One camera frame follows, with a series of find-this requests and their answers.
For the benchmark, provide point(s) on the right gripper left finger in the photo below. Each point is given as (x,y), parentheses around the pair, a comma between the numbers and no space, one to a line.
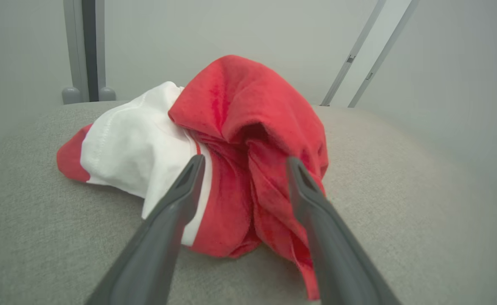
(155,241)

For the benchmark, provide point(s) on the grey diagonal partition frame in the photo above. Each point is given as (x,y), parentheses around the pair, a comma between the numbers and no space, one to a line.
(371,42)

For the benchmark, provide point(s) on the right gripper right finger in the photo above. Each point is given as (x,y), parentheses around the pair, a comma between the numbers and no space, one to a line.
(333,250)

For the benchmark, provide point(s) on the white partition panel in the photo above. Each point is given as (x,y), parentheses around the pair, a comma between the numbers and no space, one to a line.
(20,63)

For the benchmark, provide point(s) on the grey partition post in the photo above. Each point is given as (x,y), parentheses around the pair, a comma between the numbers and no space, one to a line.
(89,51)

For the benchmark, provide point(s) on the red and white shirt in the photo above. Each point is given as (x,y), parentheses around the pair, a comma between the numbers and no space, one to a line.
(240,127)

